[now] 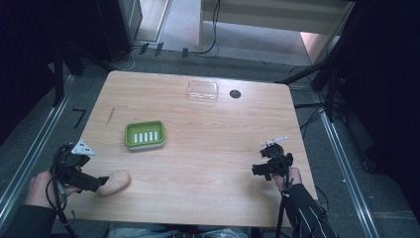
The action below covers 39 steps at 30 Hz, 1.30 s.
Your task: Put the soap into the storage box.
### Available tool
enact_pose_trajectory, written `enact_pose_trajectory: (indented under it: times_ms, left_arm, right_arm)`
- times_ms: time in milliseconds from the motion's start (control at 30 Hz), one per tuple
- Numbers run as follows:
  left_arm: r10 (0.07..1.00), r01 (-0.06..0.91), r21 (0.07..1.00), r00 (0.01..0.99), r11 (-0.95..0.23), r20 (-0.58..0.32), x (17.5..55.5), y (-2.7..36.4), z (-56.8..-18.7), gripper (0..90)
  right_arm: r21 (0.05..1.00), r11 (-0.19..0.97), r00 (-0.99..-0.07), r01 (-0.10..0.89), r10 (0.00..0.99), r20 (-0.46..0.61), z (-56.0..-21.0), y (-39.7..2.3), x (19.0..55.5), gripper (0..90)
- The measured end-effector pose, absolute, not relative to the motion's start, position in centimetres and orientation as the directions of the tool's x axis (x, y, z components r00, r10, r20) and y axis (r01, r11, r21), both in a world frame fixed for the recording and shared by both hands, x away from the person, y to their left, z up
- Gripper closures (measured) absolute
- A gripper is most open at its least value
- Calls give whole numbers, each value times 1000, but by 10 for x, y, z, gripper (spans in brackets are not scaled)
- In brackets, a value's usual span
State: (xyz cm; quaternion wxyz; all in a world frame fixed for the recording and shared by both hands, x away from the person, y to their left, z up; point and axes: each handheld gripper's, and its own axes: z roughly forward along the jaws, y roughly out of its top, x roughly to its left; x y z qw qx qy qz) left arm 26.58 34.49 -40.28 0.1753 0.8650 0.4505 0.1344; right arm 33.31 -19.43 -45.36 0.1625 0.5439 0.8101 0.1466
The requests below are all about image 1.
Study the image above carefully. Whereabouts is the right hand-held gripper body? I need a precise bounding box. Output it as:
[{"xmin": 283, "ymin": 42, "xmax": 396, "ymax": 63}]
[{"xmin": 259, "ymin": 135, "xmax": 295, "ymax": 178}]

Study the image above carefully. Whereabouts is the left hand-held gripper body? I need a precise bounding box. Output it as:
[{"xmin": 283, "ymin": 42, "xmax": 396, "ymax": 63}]
[{"xmin": 52, "ymin": 139, "xmax": 96, "ymax": 186}]

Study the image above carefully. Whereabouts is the beige bread roll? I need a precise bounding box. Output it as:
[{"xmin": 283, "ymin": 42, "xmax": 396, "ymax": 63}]
[{"xmin": 96, "ymin": 170, "xmax": 132, "ymax": 198}]

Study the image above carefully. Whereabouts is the person's right hand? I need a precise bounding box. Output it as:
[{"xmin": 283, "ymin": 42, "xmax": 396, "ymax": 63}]
[{"xmin": 271, "ymin": 167, "xmax": 303, "ymax": 193}]

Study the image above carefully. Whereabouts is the person's left hand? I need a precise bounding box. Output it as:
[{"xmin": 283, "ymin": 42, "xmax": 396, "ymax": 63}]
[{"xmin": 24, "ymin": 170, "xmax": 81, "ymax": 209}]

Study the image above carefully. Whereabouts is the black floor tape mark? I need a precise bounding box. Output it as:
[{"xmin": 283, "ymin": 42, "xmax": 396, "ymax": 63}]
[{"xmin": 71, "ymin": 108, "xmax": 87, "ymax": 130}]

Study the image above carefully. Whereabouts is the thin wooden stick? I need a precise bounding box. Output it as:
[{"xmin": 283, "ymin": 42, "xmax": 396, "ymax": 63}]
[{"xmin": 105, "ymin": 105, "xmax": 116, "ymax": 127}]

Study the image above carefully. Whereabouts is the green soap dish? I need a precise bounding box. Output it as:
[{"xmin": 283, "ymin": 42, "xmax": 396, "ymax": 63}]
[{"xmin": 124, "ymin": 120, "xmax": 166, "ymax": 152}]

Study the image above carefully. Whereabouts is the clear plastic container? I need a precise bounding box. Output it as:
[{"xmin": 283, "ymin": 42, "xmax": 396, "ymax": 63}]
[{"xmin": 185, "ymin": 79, "xmax": 220, "ymax": 104}]

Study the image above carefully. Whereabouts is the white wooden furniture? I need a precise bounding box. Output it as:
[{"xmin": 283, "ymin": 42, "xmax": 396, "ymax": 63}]
[{"xmin": 197, "ymin": 0, "xmax": 356, "ymax": 65}]

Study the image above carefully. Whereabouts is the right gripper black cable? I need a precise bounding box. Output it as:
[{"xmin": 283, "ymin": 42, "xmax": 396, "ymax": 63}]
[{"xmin": 274, "ymin": 150, "xmax": 295, "ymax": 238}]

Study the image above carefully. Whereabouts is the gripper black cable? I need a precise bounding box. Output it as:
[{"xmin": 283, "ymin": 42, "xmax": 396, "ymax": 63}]
[
  {"xmin": 274, "ymin": 150, "xmax": 295, "ymax": 238},
  {"xmin": 45, "ymin": 145, "xmax": 79, "ymax": 238}
]

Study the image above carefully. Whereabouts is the metal floor rail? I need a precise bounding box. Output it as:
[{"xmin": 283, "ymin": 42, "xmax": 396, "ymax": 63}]
[
  {"xmin": 0, "ymin": 73, "xmax": 75, "ymax": 221},
  {"xmin": 315, "ymin": 93, "xmax": 380, "ymax": 238}
]

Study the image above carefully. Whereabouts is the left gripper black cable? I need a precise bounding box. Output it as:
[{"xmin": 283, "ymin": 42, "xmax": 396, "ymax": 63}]
[{"xmin": 45, "ymin": 145, "xmax": 79, "ymax": 238}]

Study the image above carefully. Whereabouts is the black hanging cable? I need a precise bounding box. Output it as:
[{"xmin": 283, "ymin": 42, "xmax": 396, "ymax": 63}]
[{"xmin": 181, "ymin": 0, "xmax": 222, "ymax": 59}]

